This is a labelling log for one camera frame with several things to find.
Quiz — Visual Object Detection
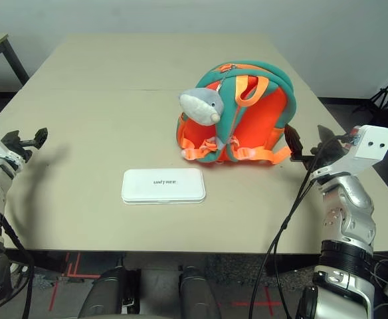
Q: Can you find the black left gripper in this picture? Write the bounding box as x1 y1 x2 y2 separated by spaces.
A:
1 127 49 163

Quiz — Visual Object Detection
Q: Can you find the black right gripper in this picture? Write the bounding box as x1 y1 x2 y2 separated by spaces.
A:
285 125 347 170

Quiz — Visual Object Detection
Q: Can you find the teal and orange backpack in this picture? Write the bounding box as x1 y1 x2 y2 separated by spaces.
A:
175 62 297 165

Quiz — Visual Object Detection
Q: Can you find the grey plush dolphin keychain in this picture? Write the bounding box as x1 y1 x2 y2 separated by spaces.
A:
179 86 227 126

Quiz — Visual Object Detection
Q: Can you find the white Unitree pencil case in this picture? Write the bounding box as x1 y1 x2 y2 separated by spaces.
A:
121 167 207 205

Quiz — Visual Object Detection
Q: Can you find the black tripod stand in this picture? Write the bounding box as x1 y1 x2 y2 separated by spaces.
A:
353 68 388 114

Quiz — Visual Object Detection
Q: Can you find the dark grey left robot leg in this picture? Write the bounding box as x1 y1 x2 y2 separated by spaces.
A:
77 265 142 319

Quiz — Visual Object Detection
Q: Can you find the dark grey robot leg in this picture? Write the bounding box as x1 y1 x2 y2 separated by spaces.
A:
179 265 222 319
77 265 142 319

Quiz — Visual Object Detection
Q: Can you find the dark grey right robot leg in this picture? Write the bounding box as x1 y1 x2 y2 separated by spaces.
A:
179 265 222 319

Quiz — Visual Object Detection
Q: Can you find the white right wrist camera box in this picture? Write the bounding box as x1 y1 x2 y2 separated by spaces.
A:
313 124 388 177

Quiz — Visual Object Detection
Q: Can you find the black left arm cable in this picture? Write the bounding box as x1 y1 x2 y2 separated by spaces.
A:
0 217 36 319

